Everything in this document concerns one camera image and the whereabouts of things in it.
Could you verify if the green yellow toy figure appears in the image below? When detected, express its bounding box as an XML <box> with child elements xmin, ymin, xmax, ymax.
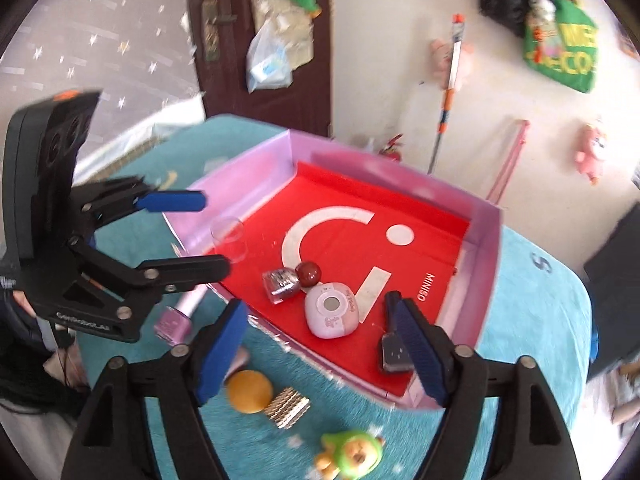
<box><xmin>314</xmin><ymin>430</ymin><xmax>386</xmax><ymax>480</ymax></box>

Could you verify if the small pink plush toy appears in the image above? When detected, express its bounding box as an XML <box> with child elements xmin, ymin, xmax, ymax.
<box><xmin>574</xmin><ymin>122</ymin><xmax>608</xmax><ymax>186</ymax></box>

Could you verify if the glitter nail polish bottle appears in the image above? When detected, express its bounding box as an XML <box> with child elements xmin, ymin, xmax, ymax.
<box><xmin>262</xmin><ymin>261</ymin><xmax>321</xmax><ymax>304</ymax></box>

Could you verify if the brown wooden door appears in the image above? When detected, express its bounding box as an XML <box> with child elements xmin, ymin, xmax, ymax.
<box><xmin>186</xmin><ymin>0</ymin><xmax>335</xmax><ymax>138</ymax></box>

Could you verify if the pink rounded pocket device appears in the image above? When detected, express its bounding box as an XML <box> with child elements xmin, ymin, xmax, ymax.
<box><xmin>305</xmin><ymin>282</ymin><xmax>361</xmax><ymax>339</ymax></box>

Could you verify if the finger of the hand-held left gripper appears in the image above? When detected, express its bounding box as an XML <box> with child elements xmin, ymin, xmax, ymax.
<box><xmin>70</xmin><ymin>176</ymin><xmax>207</xmax><ymax>233</ymax></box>
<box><xmin>70</xmin><ymin>237</ymin><xmax>232</xmax><ymax>311</ymax></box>

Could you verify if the black nail polish bottle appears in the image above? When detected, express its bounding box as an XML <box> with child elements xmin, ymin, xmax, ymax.
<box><xmin>378</xmin><ymin>332</ymin><xmax>415</xmax><ymax>374</ymax></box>

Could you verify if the dark clothing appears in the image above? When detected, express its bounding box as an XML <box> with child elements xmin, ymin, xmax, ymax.
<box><xmin>0</xmin><ymin>305</ymin><xmax>91</xmax><ymax>421</ymax></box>

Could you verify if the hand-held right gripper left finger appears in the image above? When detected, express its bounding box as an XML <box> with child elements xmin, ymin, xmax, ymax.
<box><xmin>60</xmin><ymin>298</ymin><xmax>251</xmax><ymax>480</ymax></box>

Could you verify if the pink nail polish bottle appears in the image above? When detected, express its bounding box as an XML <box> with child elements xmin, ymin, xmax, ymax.
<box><xmin>153</xmin><ymin>287</ymin><xmax>208</xmax><ymax>346</ymax></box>

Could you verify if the gold studded cap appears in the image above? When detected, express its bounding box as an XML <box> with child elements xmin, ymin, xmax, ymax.
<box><xmin>264</xmin><ymin>387</ymin><xmax>310</xmax><ymax>430</ymax></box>

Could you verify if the pink plush pig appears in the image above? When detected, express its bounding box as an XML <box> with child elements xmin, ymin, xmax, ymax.
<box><xmin>431</xmin><ymin>37</ymin><xmax>475</xmax><ymax>92</ymax></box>

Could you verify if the brass door handle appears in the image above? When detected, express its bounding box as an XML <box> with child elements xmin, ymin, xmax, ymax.
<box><xmin>201</xmin><ymin>0</ymin><xmax>238</xmax><ymax>63</ymax></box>

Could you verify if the clear hanging wall organizer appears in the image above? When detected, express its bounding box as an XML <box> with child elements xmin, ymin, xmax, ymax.
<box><xmin>245</xmin><ymin>0</ymin><xmax>331</xmax><ymax>68</ymax></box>

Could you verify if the green tote bag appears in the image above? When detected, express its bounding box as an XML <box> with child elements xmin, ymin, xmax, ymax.
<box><xmin>522</xmin><ymin>0</ymin><xmax>600</xmax><ymax>93</ymax></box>

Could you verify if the white plush dog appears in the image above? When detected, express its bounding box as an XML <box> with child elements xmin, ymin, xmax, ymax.
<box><xmin>530</xmin><ymin>0</ymin><xmax>557</xmax><ymax>26</ymax></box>

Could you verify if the pink plastic stick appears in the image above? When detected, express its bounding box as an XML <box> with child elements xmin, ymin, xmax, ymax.
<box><xmin>487</xmin><ymin>120</ymin><xmax>531</xmax><ymax>206</ymax></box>

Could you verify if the side table with dark cloth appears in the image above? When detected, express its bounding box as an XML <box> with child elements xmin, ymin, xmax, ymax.
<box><xmin>585</xmin><ymin>210</ymin><xmax>640</xmax><ymax>381</ymax></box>

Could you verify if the grey starry wall sheet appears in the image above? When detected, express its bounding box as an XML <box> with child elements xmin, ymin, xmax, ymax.
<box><xmin>0</xmin><ymin>0</ymin><xmax>206</xmax><ymax>176</ymax></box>

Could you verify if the white plastic bag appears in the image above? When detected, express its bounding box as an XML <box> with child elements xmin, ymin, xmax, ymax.
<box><xmin>246</xmin><ymin>19</ymin><xmax>293</xmax><ymax>93</ymax></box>

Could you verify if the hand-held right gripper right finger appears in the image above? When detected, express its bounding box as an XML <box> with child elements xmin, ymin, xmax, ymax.
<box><xmin>384</xmin><ymin>291</ymin><xmax>583</xmax><ymax>480</ymax></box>

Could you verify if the clear glass cup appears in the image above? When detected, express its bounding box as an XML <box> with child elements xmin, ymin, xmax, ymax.
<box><xmin>211</xmin><ymin>216</ymin><xmax>248</xmax><ymax>264</ymax></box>

